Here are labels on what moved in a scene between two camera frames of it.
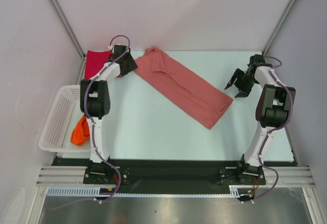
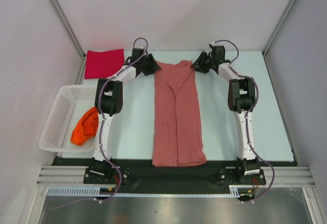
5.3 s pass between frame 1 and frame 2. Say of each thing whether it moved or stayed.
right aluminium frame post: stayed
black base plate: stayed
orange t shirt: stayed
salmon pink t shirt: moved
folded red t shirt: stayed
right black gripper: moved
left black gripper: moved
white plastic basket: stayed
